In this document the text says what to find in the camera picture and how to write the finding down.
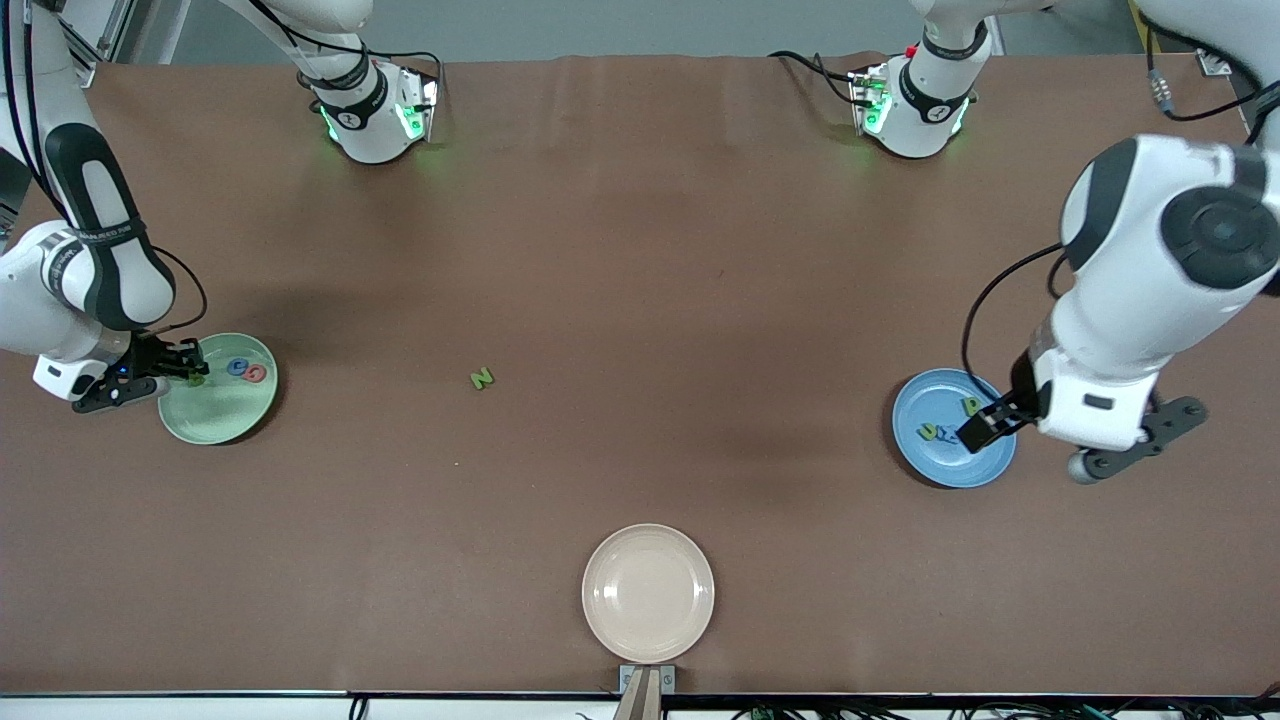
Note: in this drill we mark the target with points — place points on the beige plate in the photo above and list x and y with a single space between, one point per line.
648 594

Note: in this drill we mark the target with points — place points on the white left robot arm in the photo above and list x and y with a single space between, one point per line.
1150 250

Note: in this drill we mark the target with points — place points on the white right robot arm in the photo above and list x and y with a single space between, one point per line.
100 270

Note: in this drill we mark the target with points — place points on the green letter u block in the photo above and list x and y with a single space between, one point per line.
924 432

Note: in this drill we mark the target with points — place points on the pink letter Q block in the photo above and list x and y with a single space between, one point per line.
264 374

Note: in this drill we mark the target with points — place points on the brown table cover mat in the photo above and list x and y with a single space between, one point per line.
600 250

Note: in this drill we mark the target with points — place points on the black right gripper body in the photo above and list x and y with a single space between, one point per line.
153 358

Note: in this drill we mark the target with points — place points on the white table edge rail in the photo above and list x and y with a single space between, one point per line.
200 708

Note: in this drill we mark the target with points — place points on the green letter p block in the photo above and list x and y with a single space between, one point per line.
970 406

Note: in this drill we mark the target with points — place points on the aluminium frame profile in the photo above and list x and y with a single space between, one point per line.
80 70
1212 62

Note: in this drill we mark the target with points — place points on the metal bracket with beige bar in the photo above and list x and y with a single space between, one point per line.
647 690

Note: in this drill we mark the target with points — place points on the blue plate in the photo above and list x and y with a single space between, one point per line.
950 465

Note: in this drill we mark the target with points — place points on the blue letter C block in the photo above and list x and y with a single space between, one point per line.
229 367

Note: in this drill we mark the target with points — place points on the green letter N block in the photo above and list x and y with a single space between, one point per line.
482 378

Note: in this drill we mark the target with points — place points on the light green plate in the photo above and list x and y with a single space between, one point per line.
225 410

